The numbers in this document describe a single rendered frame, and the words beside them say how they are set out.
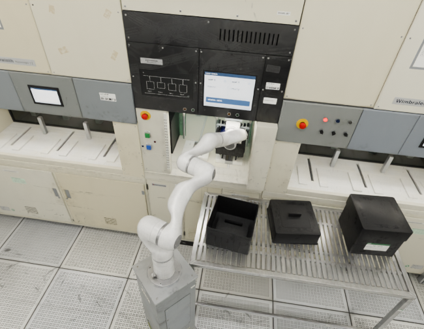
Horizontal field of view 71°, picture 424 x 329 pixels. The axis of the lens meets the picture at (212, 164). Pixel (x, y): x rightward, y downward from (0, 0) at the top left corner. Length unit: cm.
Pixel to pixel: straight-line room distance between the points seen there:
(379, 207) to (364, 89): 74
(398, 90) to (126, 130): 161
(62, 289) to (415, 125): 273
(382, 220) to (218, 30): 142
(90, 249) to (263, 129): 191
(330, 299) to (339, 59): 189
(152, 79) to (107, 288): 171
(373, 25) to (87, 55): 148
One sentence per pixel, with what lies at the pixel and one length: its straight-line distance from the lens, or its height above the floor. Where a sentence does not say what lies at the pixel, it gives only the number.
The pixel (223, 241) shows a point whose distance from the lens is 185.
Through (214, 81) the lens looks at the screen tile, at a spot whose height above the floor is 163.
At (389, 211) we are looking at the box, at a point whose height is 101.
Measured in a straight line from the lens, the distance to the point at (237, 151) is 220.
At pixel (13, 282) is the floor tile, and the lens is 303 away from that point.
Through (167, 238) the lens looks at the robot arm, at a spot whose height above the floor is 117.
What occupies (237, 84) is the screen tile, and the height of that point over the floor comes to 162.
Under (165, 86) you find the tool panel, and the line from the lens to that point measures 179.
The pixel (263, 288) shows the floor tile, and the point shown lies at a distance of 268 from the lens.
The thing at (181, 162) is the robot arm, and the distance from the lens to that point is 158.
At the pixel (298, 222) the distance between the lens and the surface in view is 200.
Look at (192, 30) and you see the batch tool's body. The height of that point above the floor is 189.
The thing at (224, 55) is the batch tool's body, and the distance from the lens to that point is 165.
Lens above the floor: 235
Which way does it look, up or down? 41 degrees down
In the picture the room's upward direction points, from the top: 4 degrees clockwise
